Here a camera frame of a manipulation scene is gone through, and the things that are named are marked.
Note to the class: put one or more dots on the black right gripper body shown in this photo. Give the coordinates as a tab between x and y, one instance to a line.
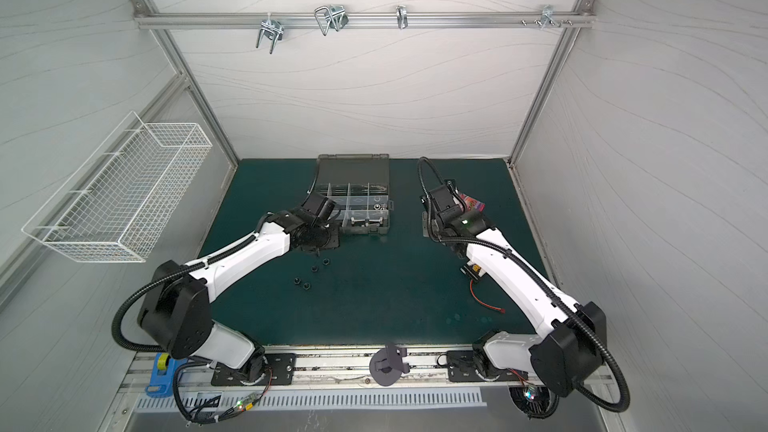
432	228

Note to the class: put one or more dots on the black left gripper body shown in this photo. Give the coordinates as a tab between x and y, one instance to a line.
325	238

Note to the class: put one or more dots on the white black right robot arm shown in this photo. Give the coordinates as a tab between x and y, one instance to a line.
570	350

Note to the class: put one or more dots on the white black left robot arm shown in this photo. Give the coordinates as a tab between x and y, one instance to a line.
173	313

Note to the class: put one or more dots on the purple Fox's candy bag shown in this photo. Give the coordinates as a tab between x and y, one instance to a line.
471	202

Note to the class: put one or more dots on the grey plastic organizer box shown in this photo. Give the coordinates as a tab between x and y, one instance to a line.
359	185

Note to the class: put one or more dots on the black round cap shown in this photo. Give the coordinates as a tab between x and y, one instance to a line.
387	365

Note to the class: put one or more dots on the metal u-bolt clamp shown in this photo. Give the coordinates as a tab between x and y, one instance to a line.
331	17
271	32

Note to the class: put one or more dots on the blue tape dispenser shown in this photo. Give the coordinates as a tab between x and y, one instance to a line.
162	374

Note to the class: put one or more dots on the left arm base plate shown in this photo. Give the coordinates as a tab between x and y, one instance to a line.
276	368

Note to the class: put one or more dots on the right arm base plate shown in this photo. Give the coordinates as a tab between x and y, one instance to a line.
462	366

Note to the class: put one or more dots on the white slotted cable duct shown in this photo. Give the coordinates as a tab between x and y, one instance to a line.
328	399

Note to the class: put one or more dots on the white wire basket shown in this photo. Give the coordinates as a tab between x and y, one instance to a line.
114	207

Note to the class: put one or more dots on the aluminium crossbar rail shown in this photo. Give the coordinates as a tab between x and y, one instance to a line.
357	20

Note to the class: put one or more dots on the metal bracket clip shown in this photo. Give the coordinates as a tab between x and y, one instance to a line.
401	17

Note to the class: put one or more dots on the metal bracket with screws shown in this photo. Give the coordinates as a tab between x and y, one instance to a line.
548	18

